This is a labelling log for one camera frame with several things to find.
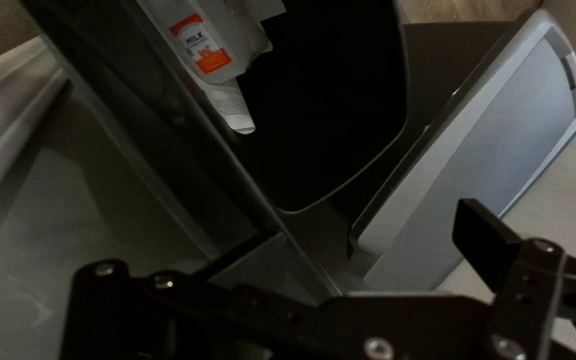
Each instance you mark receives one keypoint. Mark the white carton with orange label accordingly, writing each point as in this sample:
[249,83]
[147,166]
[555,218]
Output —
[216,41]

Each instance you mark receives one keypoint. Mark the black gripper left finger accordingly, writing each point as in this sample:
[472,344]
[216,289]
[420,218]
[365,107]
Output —
[172,317]

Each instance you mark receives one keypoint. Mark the black trash bin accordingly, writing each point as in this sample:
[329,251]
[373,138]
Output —
[344,103]

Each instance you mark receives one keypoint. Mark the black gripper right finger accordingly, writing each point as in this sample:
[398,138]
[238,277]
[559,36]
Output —
[533,282]

